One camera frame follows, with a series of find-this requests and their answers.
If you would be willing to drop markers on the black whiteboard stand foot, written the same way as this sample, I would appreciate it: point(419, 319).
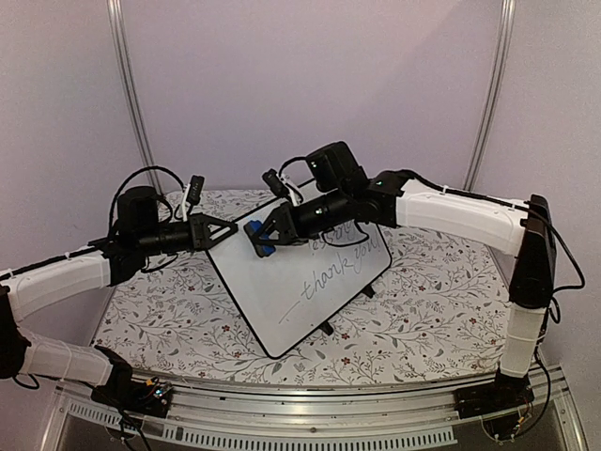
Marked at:
point(326, 328)
point(368, 292)

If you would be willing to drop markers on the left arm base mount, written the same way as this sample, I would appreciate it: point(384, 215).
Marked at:
point(121, 391)

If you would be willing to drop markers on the left aluminium corner post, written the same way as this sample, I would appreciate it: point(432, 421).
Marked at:
point(124, 65)

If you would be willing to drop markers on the right aluminium corner post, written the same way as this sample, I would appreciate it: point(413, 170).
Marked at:
point(500, 57)

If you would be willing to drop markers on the aluminium corner post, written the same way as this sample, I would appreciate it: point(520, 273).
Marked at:
point(500, 57)
point(124, 65)

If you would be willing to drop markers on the black whiteboard stand foot right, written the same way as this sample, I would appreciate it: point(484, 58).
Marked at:
point(368, 292)

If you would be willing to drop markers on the floral patterned table mat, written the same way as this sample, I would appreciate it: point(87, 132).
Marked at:
point(439, 311)

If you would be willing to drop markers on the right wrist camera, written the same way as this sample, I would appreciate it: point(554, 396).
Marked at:
point(282, 187)

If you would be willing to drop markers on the black whiteboard stand foot left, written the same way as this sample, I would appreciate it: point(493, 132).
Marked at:
point(326, 328)

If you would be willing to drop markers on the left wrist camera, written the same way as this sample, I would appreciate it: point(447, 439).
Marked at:
point(191, 196)

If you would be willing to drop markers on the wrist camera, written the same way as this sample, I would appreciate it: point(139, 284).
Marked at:
point(282, 187)
point(191, 196)

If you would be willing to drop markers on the white whiteboard black frame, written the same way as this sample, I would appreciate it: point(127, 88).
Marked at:
point(285, 297)

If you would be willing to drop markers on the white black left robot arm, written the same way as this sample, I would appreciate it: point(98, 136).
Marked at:
point(136, 235)

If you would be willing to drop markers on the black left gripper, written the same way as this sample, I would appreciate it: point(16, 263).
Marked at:
point(199, 231)

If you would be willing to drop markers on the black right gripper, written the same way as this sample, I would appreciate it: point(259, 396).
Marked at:
point(293, 232)

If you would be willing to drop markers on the blue whiteboard eraser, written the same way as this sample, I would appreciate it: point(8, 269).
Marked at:
point(260, 242)

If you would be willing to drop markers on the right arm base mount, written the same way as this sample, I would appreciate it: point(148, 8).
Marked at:
point(504, 405)

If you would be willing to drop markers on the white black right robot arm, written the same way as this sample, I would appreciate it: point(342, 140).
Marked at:
point(397, 198)

